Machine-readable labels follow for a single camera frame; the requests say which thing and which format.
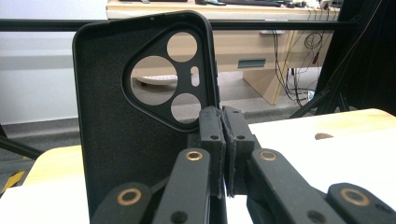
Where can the round flat disc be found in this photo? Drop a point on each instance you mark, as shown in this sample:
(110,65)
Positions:
(158,79)

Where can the white cabinet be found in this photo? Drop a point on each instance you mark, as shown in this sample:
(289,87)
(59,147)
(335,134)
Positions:
(37,77)

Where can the white table board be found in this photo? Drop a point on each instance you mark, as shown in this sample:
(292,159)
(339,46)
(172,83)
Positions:
(311,168)

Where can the black metal stand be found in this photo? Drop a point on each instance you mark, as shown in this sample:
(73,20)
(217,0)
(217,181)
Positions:
(15,146)
(323,99)

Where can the black phone case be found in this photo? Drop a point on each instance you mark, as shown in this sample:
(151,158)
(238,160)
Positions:
(106,124)

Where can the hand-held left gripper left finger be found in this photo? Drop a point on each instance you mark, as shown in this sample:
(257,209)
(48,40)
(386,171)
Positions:
(214,140)

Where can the black curtain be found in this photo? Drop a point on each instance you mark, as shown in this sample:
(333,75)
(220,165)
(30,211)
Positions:
(367,53)

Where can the black horizontal bar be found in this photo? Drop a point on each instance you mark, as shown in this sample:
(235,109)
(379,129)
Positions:
(37,25)

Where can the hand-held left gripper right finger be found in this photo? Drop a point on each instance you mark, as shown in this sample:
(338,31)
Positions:
(238,137)

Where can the light wooden desk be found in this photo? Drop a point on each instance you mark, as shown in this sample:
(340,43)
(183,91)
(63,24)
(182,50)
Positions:
(243,46)

